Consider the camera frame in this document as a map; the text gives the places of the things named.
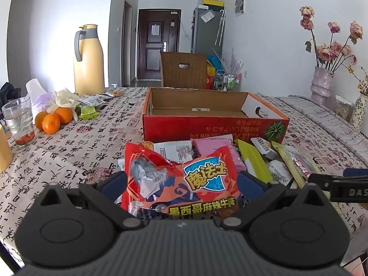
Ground dark brown door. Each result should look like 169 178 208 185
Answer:
137 9 181 81

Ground white tissue pack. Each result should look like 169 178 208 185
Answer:
25 78 56 118

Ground grey patterned cloth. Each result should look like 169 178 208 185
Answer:
256 93 368 138

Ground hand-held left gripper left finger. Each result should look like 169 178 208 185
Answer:
30 171 146 231

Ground yellow flower sprigs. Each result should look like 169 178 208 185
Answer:
346 63 368 95

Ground tan box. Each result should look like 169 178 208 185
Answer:
0 125 13 173

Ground red snack packet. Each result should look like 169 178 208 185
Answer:
120 141 240 220

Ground pink ribbed vase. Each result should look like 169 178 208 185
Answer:
310 66 335 108

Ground lime green snack packet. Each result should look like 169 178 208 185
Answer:
234 138 273 185

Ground red and yellow gift bag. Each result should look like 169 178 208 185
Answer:
206 65 216 89

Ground flat white sachet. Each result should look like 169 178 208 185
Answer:
78 95 105 107

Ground wire rack cart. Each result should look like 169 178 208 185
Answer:
213 70 242 92

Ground white wall panel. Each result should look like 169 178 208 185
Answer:
234 0 247 16

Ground grey refrigerator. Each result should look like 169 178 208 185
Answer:
191 6 226 55

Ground pile of white snack packets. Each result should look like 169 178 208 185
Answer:
154 137 294 185

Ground floral patterned vase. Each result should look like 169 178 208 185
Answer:
351 95 368 131

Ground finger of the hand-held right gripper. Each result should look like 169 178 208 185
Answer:
308 173 368 204
343 168 368 178

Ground clear glass cup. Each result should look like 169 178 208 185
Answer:
1 96 36 148

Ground pale green snack bar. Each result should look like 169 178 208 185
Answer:
272 141 311 189

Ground glass storage jar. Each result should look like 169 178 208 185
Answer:
333 95 354 121

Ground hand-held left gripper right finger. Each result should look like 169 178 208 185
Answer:
220 170 335 232

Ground dried pink rose bouquet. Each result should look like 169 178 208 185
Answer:
299 5 364 72

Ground pink snack packet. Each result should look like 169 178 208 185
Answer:
192 137 247 173

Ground black bag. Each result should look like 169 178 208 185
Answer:
0 82 19 110

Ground cream rubber glove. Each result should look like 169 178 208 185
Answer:
46 89 82 121

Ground yellow thermos jug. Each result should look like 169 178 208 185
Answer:
74 24 105 96

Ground white folded umbrella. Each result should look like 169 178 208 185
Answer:
215 9 227 46

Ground red cardboard box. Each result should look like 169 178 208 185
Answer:
142 87 290 144

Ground orange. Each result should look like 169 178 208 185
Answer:
42 113 61 134
54 107 73 125
35 112 48 130

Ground calligraphy printed tablecloth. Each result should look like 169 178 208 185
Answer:
0 87 368 276

